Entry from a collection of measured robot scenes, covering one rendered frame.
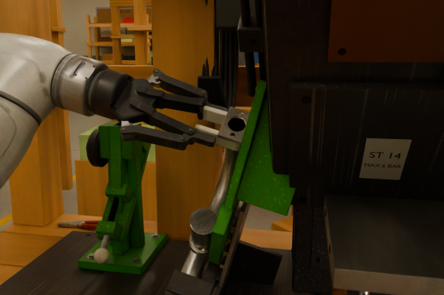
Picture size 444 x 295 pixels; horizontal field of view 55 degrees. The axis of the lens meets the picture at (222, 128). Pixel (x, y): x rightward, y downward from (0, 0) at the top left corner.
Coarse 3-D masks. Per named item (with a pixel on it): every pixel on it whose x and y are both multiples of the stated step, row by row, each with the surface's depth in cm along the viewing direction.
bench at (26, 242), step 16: (16, 224) 107; (48, 224) 107; (144, 224) 107; (0, 240) 98; (16, 240) 98; (32, 240) 98; (48, 240) 98; (256, 240) 98; (272, 240) 98; (288, 240) 98; (0, 256) 90; (16, 256) 90; (32, 256) 90; (0, 272) 83; (16, 272) 83
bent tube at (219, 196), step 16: (240, 112) 63; (224, 128) 61; (240, 128) 65; (224, 160) 69; (224, 176) 70; (224, 192) 69; (208, 208) 69; (192, 256) 63; (208, 256) 64; (192, 272) 62
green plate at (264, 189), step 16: (256, 96) 51; (256, 112) 52; (256, 128) 53; (240, 144) 53; (256, 144) 54; (240, 160) 53; (256, 160) 54; (240, 176) 53; (256, 176) 54; (272, 176) 54; (288, 176) 53; (240, 192) 55; (256, 192) 55; (272, 192) 54; (288, 192) 54; (272, 208) 55; (288, 208) 54
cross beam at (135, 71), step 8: (128, 72) 103; (136, 72) 103; (144, 72) 102; (152, 72) 102; (240, 72) 98; (256, 72) 97; (240, 80) 98; (256, 80) 97; (240, 88) 98; (240, 96) 99; (248, 96) 98; (240, 104) 99; (248, 104) 99
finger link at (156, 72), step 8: (160, 72) 68; (160, 80) 68; (168, 80) 67; (176, 80) 67; (168, 88) 68; (176, 88) 67; (184, 88) 66; (192, 88) 66; (192, 96) 68; (200, 96) 66
